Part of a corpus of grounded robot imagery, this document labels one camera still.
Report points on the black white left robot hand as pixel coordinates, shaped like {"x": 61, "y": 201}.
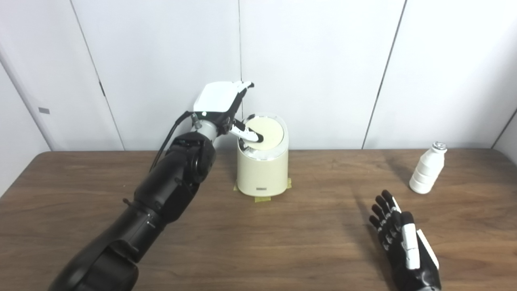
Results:
{"x": 214, "y": 99}

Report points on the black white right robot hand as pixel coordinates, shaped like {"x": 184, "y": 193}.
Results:
{"x": 408, "y": 246}

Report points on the cream round bin lid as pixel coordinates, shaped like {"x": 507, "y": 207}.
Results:
{"x": 271, "y": 132}

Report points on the small white plastic bottle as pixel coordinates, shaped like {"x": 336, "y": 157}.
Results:
{"x": 426, "y": 171}

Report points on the cream-colored round bin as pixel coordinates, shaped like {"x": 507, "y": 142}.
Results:
{"x": 262, "y": 171}

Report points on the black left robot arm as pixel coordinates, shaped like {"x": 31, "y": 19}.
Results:
{"x": 169, "y": 182}

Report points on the black wall panel hinge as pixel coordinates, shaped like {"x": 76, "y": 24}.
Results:
{"x": 102, "y": 89}

